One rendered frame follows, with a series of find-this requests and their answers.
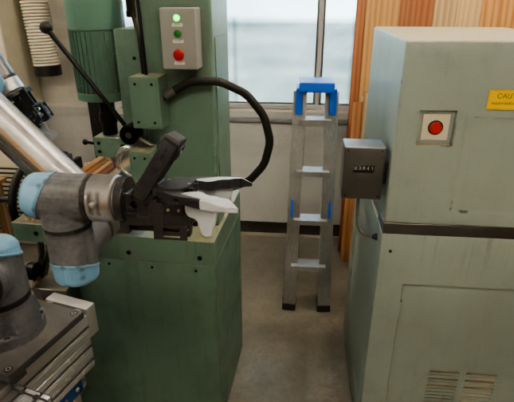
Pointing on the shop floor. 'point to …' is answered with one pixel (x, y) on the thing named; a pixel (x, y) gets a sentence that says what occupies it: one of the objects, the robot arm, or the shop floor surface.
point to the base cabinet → (166, 329)
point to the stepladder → (323, 84)
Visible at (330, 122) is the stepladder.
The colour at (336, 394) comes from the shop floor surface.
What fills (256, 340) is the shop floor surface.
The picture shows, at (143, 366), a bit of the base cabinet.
